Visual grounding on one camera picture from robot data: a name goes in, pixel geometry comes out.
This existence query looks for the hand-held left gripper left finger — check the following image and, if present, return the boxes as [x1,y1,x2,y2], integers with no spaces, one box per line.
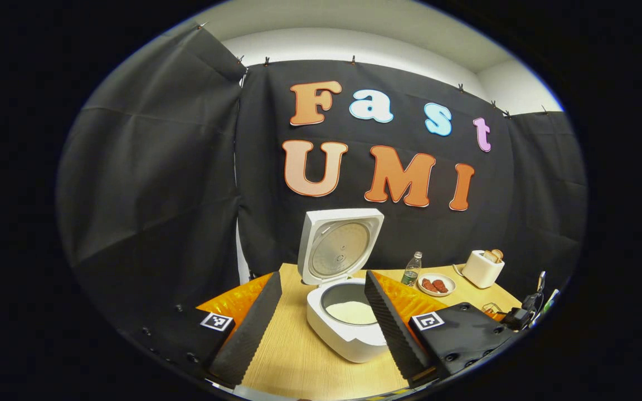
[132,271,283,389]

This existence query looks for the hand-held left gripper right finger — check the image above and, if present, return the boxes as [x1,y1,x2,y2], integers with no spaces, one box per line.
[364,270,514,389]

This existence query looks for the white rice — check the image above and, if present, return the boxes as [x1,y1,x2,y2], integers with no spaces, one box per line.
[325,301,377,325]

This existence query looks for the white rice cooker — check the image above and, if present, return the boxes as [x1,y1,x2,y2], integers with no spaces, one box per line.
[297,208,390,364]

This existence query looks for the white toaster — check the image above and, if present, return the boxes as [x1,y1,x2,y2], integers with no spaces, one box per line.
[461,250,505,289]

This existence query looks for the white round plate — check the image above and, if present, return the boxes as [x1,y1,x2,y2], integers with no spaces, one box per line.
[417,273,456,297]

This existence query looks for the clear plastic water bottle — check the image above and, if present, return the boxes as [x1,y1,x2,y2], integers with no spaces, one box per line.
[401,251,423,287]

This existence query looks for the black backdrop cloth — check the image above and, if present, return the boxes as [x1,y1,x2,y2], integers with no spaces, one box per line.
[56,25,588,340]

